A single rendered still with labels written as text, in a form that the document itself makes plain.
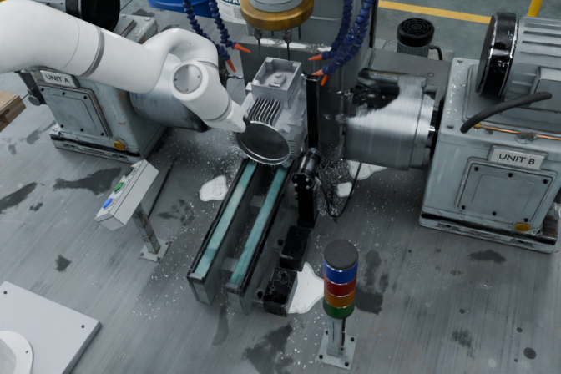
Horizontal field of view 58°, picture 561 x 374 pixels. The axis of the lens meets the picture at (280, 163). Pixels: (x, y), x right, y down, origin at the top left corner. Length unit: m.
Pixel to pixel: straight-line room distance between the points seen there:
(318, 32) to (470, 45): 2.11
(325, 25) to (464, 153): 0.55
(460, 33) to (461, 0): 0.42
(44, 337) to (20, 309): 0.11
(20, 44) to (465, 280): 1.10
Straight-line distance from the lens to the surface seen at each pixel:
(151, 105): 1.45
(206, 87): 1.00
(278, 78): 1.34
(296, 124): 1.29
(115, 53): 0.90
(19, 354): 1.40
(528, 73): 1.15
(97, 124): 1.61
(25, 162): 1.85
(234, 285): 1.20
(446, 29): 3.64
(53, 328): 1.41
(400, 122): 1.24
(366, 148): 1.27
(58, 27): 0.86
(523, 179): 1.26
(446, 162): 1.26
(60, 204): 1.67
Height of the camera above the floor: 1.97
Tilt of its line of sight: 48 degrees down
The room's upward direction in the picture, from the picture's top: 6 degrees counter-clockwise
